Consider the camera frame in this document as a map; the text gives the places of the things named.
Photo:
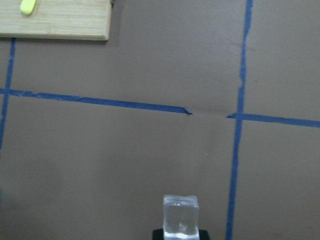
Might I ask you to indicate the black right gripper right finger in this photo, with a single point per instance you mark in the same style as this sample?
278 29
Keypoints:
204 235

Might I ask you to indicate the clear ice cube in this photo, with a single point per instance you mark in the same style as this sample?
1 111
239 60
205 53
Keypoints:
180 217

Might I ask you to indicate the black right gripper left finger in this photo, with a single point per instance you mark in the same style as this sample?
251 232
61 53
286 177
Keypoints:
158 234

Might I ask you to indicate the bamboo cutting board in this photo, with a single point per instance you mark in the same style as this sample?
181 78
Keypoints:
57 19

